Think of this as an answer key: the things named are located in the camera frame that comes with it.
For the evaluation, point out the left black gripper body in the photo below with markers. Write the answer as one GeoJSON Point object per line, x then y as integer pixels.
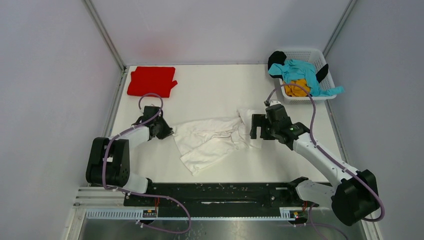
{"type": "Point", "coordinates": [157, 122]}

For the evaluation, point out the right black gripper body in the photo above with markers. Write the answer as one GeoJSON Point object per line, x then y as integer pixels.
{"type": "Point", "coordinates": [270, 131]}

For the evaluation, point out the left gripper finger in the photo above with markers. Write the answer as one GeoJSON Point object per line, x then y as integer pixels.
{"type": "Point", "coordinates": [159, 134]}
{"type": "Point", "coordinates": [165, 130]}

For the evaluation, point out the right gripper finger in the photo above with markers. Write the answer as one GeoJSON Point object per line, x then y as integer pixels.
{"type": "Point", "coordinates": [256, 133]}
{"type": "Point", "coordinates": [258, 120]}

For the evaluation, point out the white t shirt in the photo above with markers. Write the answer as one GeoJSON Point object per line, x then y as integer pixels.
{"type": "Point", "coordinates": [203, 143]}

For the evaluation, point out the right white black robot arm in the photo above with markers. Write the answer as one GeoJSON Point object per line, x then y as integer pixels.
{"type": "Point", "coordinates": [352, 194]}

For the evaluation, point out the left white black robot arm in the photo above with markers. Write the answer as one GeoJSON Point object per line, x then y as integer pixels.
{"type": "Point", "coordinates": [109, 161]}

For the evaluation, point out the yellow t shirt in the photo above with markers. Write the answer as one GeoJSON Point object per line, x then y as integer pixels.
{"type": "Point", "coordinates": [297, 88]}

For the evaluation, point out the folded red t shirt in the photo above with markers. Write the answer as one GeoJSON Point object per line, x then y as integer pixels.
{"type": "Point", "coordinates": [152, 79]}

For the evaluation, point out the light blue t shirt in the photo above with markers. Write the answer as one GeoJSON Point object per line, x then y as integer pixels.
{"type": "Point", "coordinates": [298, 69]}

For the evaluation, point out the black t shirt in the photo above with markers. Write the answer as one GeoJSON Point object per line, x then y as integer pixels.
{"type": "Point", "coordinates": [279, 58]}

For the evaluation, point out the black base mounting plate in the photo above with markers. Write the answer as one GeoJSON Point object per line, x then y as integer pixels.
{"type": "Point", "coordinates": [246, 199]}

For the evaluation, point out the white plastic laundry basket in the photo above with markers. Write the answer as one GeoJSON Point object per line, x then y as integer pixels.
{"type": "Point", "coordinates": [313, 56]}

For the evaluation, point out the left small circuit board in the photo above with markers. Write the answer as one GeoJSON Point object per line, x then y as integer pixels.
{"type": "Point", "coordinates": [150, 213]}

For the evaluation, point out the small circuit board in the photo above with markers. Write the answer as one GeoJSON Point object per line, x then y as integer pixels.
{"type": "Point", "coordinates": [150, 213]}
{"type": "Point", "coordinates": [299, 214]}

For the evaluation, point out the right small circuit board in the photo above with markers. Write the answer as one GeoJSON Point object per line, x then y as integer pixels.
{"type": "Point", "coordinates": [299, 214]}

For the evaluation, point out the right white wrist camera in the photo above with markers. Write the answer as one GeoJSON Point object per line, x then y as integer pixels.
{"type": "Point", "coordinates": [269, 103]}

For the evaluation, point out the white slotted cable duct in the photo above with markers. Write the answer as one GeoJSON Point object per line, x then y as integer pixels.
{"type": "Point", "coordinates": [139, 214]}

